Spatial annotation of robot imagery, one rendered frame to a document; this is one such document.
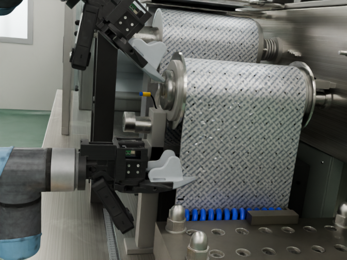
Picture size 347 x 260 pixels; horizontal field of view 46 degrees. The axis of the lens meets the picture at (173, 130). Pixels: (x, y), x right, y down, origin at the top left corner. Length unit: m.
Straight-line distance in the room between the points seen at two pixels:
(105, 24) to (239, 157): 0.34
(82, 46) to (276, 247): 0.47
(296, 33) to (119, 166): 0.56
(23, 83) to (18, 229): 5.66
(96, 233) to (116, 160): 0.31
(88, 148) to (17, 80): 5.68
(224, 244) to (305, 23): 0.56
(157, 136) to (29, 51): 5.55
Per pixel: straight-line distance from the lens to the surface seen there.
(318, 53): 0.95
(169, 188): 0.72
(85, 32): 0.72
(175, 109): 0.73
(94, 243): 0.93
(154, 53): 0.72
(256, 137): 0.78
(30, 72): 6.32
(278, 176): 0.83
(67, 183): 0.69
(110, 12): 0.72
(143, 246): 0.89
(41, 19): 6.26
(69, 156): 0.69
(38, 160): 0.69
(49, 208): 1.09
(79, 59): 0.72
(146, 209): 0.85
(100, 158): 0.70
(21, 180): 0.70
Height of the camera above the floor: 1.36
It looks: 13 degrees down
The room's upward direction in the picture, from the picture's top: 5 degrees clockwise
